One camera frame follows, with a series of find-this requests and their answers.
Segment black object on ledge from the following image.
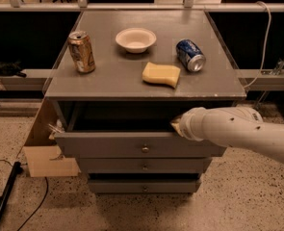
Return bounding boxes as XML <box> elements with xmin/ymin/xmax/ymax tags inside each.
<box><xmin>0</xmin><ymin>62</ymin><xmax>26</xmax><ymax>78</ymax></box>

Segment gold soda can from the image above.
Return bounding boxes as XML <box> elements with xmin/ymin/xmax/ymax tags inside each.
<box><xmin>68</xmin><ymin>31</ymin><xmax>95</xmax><ymax>73</ymax></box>

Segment metal railing frame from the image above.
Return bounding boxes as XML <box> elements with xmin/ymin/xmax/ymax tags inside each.
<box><xmin>0</xmin><ymin>0</ymin><xmax>284</xmax><ymax>12</ymax></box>

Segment yellow sponge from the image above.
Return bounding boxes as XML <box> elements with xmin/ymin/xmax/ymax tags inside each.
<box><xmin>142</xmin><ymin>63</ymin><xmax>180</xmax><ymax>89</ymax></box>

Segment grey top drawer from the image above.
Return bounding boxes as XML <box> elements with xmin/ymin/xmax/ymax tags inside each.
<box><xmin>56</xmin><ymin>108</ymin><xmax>224</xmax><ymax>159</ymax></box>

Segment black floor bar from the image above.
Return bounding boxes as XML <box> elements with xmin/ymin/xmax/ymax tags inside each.
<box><xmin>0</xmin><ymin>162</ymin><xmax>22</xmax><ymax>221</ymax></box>

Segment white hanging cable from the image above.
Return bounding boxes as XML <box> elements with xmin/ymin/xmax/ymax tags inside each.
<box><xmin>243</xmin><ymin>1</ymin><xmax>272</xmax><ymax>90</ymax></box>

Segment grey drawer cabinet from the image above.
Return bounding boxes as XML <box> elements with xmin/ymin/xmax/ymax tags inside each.
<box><xmin>45</xmin><ymin>10</ymin><xmax>245</xmax><ymax>181</ymax></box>

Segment black floor cable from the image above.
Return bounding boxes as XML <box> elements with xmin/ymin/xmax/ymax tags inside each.
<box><xmin>0</xmin><ymin>159</ymin><xmax>50</xmax><ymax>231</ymax></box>

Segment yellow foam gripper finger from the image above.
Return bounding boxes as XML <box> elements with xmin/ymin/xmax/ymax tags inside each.
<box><xmin>170</xmin><ymin>115</ymin><xmax>183</xmax><ymax>137</ymax></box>

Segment white paper bowl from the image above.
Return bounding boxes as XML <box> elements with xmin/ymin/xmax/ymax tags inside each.
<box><xmin>116</xmin><ymin>28</ymin><xmax>157</xmax><ymax>54</ymax></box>

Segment crumpled trash in box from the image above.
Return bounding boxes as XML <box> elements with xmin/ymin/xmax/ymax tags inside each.
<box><xmin>48</xmin><ymin>119</ymin><xmax>65</xmax><ymax>140</ymax></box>

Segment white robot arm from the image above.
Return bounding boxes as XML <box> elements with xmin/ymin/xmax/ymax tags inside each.
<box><xmin>170</xmin><ymin>107</ymin><xmax>284</xmax><ymax>164</ymax></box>

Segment cardboard side box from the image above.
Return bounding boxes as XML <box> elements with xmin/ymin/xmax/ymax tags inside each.
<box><xmin>22</xmin><ymin>99</ymin><xmax>80</xmax><ymax>177</ymax></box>

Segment grey middle drawer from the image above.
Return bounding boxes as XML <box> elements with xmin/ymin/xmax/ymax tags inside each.
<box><xmin>77</xmin><ymin>158</ymin><xmax>212</xmax><ymax>173</ymax></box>

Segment blue soda can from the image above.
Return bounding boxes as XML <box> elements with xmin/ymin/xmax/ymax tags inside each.
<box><xmin>176</xmin><ymin>39</ymin><xmax>206</xmax><ymax>72</ymax></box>

